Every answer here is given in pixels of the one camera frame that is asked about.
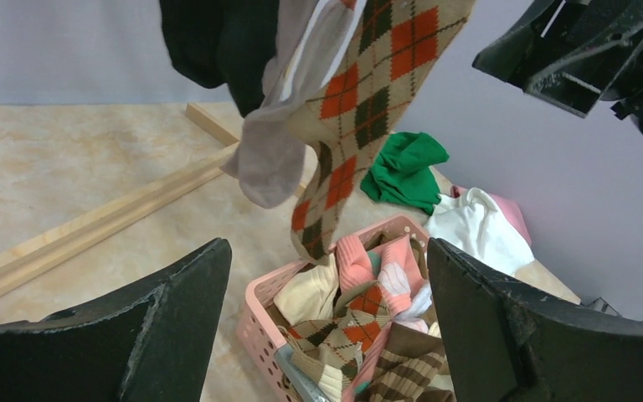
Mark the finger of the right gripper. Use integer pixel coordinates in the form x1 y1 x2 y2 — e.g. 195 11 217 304
472 1 643 117

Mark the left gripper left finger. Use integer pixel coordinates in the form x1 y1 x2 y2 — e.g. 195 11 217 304
0 238 232 401

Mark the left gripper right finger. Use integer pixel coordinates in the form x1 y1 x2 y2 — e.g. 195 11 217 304
427 239 643 401

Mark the argyle patterned sock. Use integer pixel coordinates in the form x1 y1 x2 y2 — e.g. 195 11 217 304
287 0 475 265
282 281 391 401

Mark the black sock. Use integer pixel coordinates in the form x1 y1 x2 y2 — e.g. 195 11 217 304
159 0 224 89
217 0 279 116

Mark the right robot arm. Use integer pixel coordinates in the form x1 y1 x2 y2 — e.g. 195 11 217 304
472 0 643 136

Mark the brown striped sock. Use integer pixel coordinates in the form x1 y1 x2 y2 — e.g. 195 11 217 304
356 323 456 402

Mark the pink plastic basket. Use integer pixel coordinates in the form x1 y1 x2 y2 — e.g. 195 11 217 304
235 214 430 402

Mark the white cloth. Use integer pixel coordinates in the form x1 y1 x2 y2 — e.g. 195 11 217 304
424 186 535 276

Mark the pink patterned sock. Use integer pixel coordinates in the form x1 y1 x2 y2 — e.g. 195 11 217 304
336 235 431 401

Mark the pink cloth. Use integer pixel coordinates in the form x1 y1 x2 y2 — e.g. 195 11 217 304
446 185 532 252

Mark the cream sock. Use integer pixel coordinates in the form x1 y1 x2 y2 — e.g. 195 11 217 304
274 255 339 326

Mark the wooden drying rack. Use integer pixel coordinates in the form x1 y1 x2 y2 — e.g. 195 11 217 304
0 102 296 323

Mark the green cloth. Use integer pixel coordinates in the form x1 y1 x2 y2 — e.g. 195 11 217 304
360 131 450 215

